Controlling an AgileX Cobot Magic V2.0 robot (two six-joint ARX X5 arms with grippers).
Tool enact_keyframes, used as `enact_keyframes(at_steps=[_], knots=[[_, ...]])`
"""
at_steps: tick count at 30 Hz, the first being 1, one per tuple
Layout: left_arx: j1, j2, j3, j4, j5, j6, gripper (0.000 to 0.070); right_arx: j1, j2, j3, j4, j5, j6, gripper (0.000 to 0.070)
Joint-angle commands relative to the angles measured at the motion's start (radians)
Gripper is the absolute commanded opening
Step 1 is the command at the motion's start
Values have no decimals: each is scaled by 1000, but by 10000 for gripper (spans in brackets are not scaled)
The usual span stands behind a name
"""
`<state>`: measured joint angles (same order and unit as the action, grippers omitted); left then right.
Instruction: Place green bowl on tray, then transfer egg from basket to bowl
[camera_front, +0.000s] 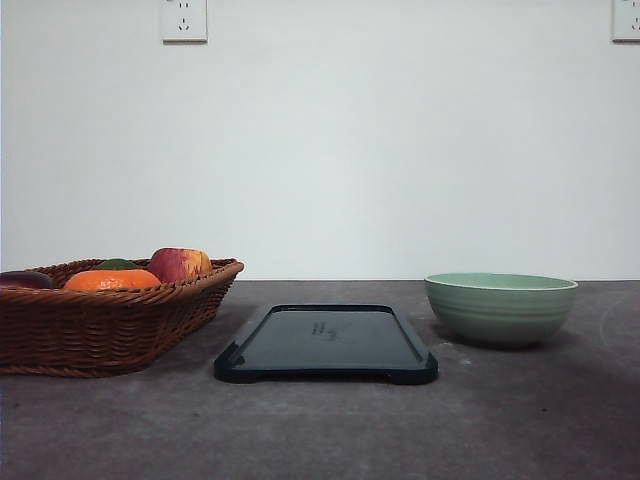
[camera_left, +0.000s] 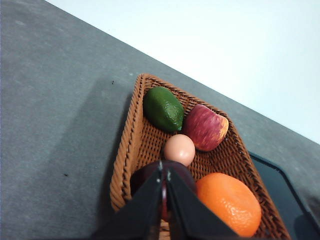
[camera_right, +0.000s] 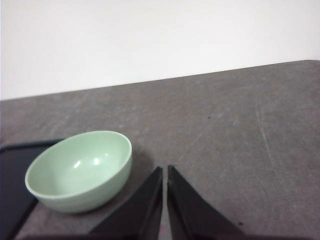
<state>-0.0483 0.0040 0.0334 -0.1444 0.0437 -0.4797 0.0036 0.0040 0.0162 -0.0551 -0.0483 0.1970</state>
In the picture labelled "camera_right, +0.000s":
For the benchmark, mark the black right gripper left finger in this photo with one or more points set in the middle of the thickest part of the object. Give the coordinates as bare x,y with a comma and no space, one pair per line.
139,218

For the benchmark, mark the light green bowl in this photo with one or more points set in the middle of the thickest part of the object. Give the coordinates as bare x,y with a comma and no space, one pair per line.
79,171

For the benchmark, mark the dark blue rectangular tray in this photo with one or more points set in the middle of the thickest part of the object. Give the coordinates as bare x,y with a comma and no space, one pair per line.
16,203

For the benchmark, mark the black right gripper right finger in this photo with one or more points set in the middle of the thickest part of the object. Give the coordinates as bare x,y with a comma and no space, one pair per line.
192,217

